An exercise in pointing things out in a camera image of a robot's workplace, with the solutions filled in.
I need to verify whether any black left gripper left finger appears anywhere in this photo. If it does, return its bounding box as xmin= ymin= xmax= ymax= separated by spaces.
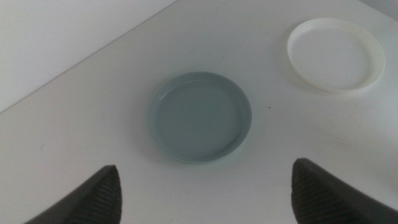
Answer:
xmin=23 ymin=164 xmax=123 ymax=224

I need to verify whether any grey shallow bowl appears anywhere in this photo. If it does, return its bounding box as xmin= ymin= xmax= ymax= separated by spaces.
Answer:
xmin=147 ymin=71 xmax=252 ymax=165

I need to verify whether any white shallow bowl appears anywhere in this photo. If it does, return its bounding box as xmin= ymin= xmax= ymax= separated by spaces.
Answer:
xmin=286 ymin=17 xmax=386 ymax=93

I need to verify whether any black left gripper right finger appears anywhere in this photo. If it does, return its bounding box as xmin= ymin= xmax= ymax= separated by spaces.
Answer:
xmin=290 ymin=157 xmax=398 ymax=224

